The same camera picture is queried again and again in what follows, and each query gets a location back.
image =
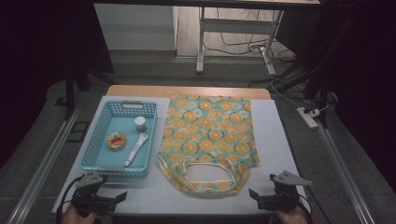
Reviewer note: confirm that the small jar white lid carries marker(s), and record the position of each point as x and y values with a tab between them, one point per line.
140	123

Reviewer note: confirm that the round yellow tin red label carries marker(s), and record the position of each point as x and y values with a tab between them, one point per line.
116	140

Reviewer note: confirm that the blue plastic basket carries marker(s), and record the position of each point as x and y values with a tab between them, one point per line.
106	155

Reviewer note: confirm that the white table mat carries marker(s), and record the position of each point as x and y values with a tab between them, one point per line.
274	146

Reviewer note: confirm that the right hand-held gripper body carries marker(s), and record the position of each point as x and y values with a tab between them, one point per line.
285	191

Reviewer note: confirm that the white power strip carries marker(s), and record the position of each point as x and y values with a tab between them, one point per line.
306	117

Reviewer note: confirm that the black tripod stand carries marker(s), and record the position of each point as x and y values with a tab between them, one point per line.
322	93

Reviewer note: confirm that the white tube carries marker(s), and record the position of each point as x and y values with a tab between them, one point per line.
137	149

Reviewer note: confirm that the white cabinet panel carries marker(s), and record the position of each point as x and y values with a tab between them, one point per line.
134	28

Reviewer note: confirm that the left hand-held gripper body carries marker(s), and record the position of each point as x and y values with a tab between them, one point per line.
88	189

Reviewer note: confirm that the person's right hand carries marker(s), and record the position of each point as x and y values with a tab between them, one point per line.
291	217

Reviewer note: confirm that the person's left hand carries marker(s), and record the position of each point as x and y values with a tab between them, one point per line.
76	217

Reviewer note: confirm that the white desk frame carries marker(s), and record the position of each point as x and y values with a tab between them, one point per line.
236	25

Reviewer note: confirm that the aluminium rail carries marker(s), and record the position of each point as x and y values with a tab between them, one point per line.
40	174
342	174

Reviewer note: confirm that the orange floral tote bag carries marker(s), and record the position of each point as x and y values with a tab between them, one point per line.
207	133

